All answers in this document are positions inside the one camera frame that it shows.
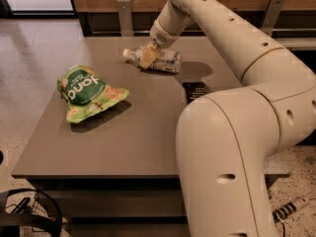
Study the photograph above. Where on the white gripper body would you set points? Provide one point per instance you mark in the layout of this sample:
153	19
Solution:
163	39

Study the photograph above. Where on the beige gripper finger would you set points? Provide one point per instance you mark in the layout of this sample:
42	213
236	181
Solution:
149	54

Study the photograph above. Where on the clear plastic water bottle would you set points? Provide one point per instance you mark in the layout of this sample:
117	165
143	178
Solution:
167	61

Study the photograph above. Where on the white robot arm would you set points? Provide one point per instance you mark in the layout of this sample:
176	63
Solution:
223	138

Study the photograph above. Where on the black snack bar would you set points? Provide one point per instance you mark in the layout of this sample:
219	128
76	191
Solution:
193	90

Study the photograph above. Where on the green snack bag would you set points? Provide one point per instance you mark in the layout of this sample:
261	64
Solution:
86	94

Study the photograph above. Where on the white power strip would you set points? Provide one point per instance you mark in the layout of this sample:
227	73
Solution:
290	208

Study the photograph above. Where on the left metal bracket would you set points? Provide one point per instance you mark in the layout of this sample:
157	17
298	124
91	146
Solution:
125	18

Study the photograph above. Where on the metal bracket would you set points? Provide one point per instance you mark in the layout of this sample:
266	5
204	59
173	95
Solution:
271	15
125	18

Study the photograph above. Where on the right metal bracket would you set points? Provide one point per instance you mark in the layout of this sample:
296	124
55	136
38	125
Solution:
271	15

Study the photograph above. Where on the black wire basket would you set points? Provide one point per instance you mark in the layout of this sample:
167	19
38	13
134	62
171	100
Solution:
29	208

